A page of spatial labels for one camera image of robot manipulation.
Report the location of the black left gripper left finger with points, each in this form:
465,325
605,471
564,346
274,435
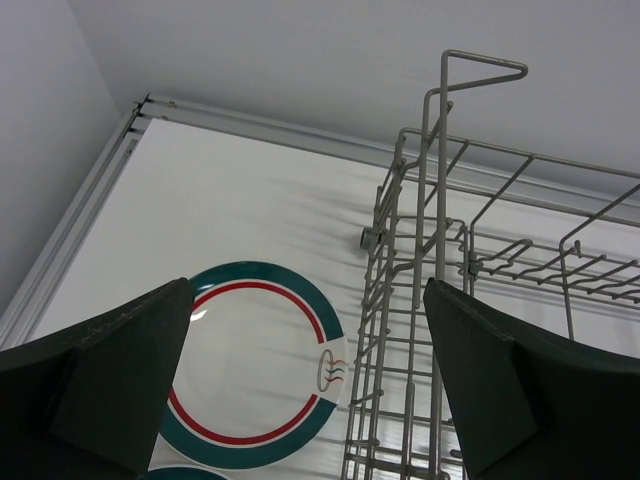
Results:
87,402

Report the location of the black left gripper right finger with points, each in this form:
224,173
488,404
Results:
530,404

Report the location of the near teal red rimmed plate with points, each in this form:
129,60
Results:
180,473

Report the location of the teal red rimmed plate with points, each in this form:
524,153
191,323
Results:
180,473
262,368

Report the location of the far teal red rimmed plate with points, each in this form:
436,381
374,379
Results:
262,368

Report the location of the grey wire dish rack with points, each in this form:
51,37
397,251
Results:
549,270

